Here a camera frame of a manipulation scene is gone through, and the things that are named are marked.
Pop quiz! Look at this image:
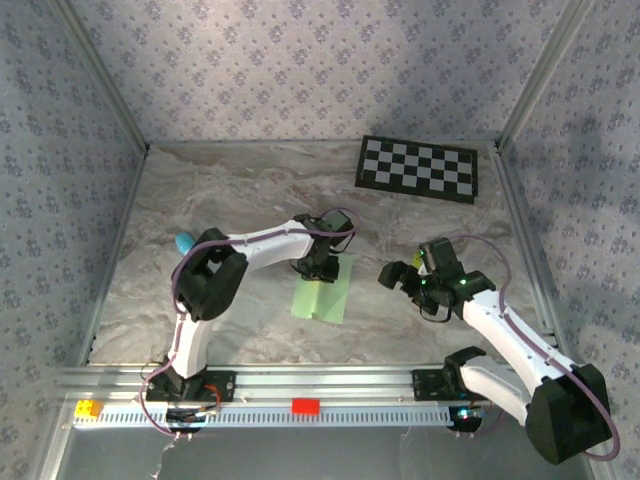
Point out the light green paper sheet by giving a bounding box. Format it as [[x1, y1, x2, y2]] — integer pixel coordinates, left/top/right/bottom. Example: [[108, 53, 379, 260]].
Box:
[[290, 252, 355, 325]]

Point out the thin black right camera cable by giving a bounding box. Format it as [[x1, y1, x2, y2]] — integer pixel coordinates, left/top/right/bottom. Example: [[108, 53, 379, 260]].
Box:
[[418, 298, 455, 324]]

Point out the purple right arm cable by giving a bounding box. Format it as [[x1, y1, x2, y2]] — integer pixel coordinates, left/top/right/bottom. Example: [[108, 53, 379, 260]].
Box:
[[452, 234, 622, 461]]

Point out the aluminium table side rail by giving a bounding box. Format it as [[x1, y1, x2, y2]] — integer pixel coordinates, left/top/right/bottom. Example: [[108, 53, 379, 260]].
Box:
[[77, 144, 151, 366], [492, 142, 571, 364]]

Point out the white torn tape strip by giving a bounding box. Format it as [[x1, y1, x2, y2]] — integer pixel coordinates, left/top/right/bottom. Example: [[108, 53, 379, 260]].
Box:
[[148, 439, 179, 480]]

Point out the black round board with LEDs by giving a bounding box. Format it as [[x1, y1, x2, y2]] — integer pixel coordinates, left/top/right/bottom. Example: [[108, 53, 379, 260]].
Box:
[[448, 405, 485, 434]]

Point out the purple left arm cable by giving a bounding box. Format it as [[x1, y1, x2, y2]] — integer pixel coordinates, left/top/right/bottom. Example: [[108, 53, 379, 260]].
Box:
[[137, 207, 361, 441]]

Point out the aluminium mounting rail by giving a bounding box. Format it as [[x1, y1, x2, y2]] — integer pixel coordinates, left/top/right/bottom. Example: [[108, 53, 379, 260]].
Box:
[[54, 364, 521, 405]]

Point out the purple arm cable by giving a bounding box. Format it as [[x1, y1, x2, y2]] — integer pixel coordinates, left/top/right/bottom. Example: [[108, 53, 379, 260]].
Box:
[[452, 234, 622, 461], [137, 207, 361, 441]]

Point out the thin black left camera cable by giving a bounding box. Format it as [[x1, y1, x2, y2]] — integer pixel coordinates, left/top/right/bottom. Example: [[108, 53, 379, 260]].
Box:
[[329, 230, 355, 257]]

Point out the white slotted cable duct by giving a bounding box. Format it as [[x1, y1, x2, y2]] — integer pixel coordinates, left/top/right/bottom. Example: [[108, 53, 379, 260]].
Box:
[[72, 403, 464, 429]]

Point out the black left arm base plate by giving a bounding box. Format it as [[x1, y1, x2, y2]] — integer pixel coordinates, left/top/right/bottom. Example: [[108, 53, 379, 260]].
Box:
[[144, 368, 237, 404]]

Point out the black white checkerboard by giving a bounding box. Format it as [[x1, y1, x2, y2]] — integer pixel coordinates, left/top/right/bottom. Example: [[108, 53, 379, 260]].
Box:
[[354, 134, 479, 205]]

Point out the aluminium table back rail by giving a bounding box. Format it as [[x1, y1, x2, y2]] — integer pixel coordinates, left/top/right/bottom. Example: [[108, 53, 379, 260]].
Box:
[[147, 137, 501, 150]]

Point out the thin black camera cable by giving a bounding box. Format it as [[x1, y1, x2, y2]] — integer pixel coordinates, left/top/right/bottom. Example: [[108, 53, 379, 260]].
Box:
[[418, 298, 455, 324], [329, 230, 355, 257]]

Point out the aluminium frame post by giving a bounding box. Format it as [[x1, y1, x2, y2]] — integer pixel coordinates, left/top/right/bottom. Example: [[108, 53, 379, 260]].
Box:
[[495, 0, 599, 151]]

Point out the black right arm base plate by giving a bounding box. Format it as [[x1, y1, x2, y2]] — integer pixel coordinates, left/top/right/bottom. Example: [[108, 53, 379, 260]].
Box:
[[410, 368, 469, 402]]

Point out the black round board with wires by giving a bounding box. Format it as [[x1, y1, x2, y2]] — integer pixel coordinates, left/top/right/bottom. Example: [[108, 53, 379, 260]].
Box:
[[165, 405, 222, 434]]

